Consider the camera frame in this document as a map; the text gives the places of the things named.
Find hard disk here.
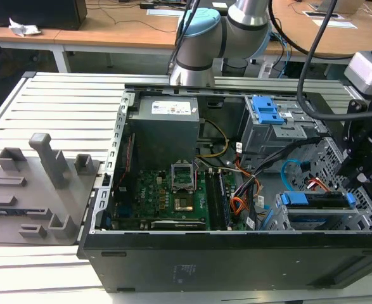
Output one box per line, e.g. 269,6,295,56
261,191,356,229

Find grey metal disk bay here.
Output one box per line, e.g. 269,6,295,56
264,136,372,232

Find grey optical drive cage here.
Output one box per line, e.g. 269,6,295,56
239,94,330,174

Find blue plastic drive latch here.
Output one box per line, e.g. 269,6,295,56
250,96,285,125

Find white paper sheet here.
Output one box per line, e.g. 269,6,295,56
311,18,358,30
146,8,181,17

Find black waste bin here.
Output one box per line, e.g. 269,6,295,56
222,58,249,77

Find black RAM stick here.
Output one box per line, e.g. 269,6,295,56
204,169,225,231
217,169,233,229

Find black open PC case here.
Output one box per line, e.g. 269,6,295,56
77,82,372,294

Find metal socket cover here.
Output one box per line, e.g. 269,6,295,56
170,161,196,193

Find CPU socket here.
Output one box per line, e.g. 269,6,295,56
174,194,195,213

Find grey power supply unit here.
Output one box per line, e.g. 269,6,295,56
127,96,201,166

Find green motherboard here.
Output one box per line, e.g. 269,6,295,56
114,169,247,231

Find wooden desk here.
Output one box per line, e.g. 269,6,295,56
0,0,372,74

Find grey parts rack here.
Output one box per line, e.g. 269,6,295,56
0,132,103,245

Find black box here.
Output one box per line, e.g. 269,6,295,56
0,0,88,31

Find crumpled white paper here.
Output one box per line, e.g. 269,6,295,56
8,17,42,37

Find red disk wire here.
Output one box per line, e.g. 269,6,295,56
308,177,331,193

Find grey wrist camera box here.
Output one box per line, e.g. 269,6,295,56
343,49,372,96

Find blue disk wire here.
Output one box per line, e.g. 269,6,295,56
281,158,312,191

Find black cable bundle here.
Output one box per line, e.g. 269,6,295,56
250,136,330,179

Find thick black cable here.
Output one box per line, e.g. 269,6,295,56
297,0,372,121
267,0,355,60

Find blue cables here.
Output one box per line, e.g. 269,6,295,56
270,30,293,79

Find orange wire bundle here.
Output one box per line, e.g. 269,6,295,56
231,164,263,223

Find yellow and black wires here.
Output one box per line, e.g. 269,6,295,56
195,118,231,159

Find thin black arm cables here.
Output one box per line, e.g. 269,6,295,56
167,0,201,74

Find thin red wire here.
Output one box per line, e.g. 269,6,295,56
114,132,136,191

